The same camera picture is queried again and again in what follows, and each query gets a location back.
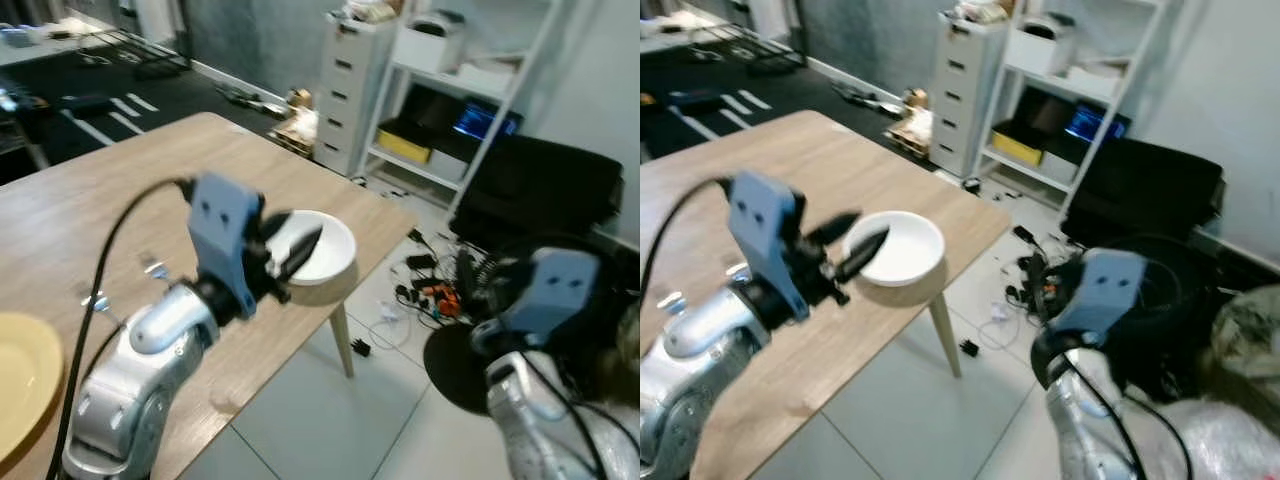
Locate white round bowl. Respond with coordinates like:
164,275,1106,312
268,210,358,291
843,210,947,291

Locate light wooden table leg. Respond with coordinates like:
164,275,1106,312
328,300,356,379
928,292,963,379

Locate metal tool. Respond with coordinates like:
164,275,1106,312
215,83,291,116
830,82,906,113

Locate white metal shelf rack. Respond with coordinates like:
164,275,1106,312
975,0,1181,216
355,0,571,216

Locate black floor mat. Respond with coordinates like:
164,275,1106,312
640,40,906,166
0,40,291,186

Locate yellow box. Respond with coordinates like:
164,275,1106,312
377,128,433,164
992,130,1043,168

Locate white drawer cabinet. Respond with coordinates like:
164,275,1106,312
930,8,1009,179
315,10,401,179

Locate black storage box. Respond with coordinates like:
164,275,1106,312
395,85,469,151
1010,88,1076,151

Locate large black round object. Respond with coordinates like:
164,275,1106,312
1030,235,1226,401
423,235,641,416

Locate black suitcase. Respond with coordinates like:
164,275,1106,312
447,133,626,251
1060,135,1226,251

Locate white desk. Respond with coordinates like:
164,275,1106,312
640,15,731,53
0,15,111,66

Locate yellow plate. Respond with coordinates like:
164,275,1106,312
0,312,66,466

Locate light grey left wrist camera mount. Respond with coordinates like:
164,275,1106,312
186,172,266,317
727,170,809,321

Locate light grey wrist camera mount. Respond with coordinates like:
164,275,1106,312
497,248,603,337
727,170,809,321
1050,248,1148,337
186,172,266,317

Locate tangled black cables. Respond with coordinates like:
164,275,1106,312
1005,225,1076,313
393,228,501,326

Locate black wire rack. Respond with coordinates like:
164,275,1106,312
85,28,191,81
690,25,809,76

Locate light grey right wrist camera mount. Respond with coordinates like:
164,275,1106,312
497,248,603,337
1050,248,1148,337

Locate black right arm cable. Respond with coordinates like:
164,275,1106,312
515,345,641,480
1062,352,1196,480

